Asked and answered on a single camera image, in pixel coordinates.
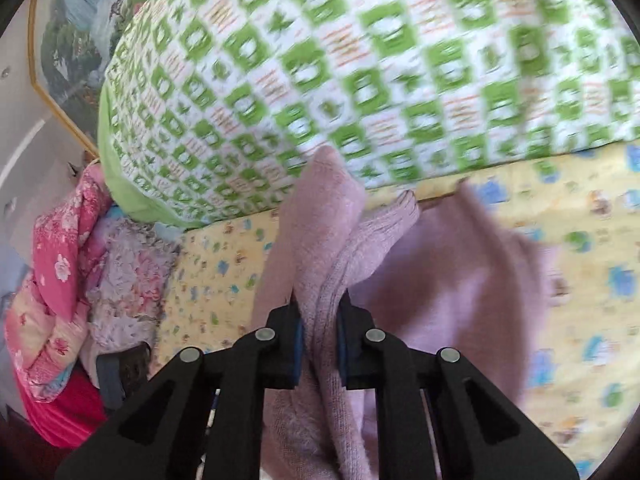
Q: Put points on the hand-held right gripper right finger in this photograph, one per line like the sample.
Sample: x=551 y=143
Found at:
x=342 y=352

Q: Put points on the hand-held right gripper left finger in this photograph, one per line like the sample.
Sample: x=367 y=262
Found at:
x=297 y=347

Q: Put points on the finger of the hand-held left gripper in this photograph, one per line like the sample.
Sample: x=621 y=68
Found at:
x=110 y=380

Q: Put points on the purple knit sweater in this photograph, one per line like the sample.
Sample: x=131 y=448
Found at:
x=450 y=270

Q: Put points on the red cloth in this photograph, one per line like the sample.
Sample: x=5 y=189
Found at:
x=65 y=420

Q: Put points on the pale floral blanket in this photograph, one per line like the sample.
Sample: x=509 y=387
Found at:
x=130 y=280

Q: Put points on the pink floral quilt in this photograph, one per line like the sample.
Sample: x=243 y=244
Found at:
x=55 y=270

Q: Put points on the yellow cartoon bed sheet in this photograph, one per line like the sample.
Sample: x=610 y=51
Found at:
x=590 y=310

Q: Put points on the green checkered pillow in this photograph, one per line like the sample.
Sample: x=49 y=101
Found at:
x=350 y=60

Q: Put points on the framed landscape painting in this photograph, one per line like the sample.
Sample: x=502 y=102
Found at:
x=75 y=50

